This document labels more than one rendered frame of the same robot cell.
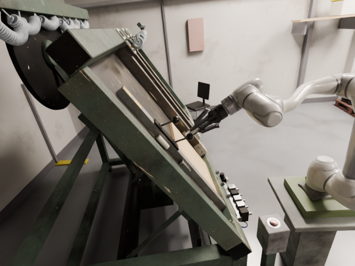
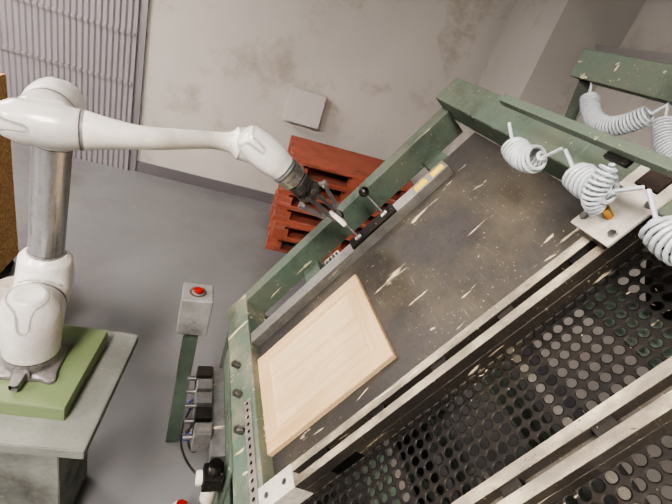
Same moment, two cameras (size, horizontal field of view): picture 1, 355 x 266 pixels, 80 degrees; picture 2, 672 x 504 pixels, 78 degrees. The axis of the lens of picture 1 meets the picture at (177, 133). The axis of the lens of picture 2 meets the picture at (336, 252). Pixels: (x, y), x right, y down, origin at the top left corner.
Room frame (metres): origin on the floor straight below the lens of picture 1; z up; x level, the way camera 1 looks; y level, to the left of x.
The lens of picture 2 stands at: (2.19, -0.48, 2.00)
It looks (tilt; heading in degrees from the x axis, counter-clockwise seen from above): 27 degrees down; 160
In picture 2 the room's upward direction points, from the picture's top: 19 degrees clockwise
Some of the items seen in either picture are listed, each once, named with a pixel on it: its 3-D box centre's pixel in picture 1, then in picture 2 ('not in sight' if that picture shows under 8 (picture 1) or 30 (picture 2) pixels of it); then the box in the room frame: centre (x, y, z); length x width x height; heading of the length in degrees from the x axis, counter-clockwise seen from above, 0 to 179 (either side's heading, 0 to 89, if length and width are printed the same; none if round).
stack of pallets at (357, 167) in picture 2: not in sight; (336, 203); (-1.61, 0.73, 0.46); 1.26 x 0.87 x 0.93; 85
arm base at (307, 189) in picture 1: (316, 186); (29, 358); (1.12, -0.94, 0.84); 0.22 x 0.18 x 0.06; 0
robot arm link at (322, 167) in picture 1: (323, 172); (31, 318); (1.09, -0.94, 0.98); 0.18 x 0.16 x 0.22; 9
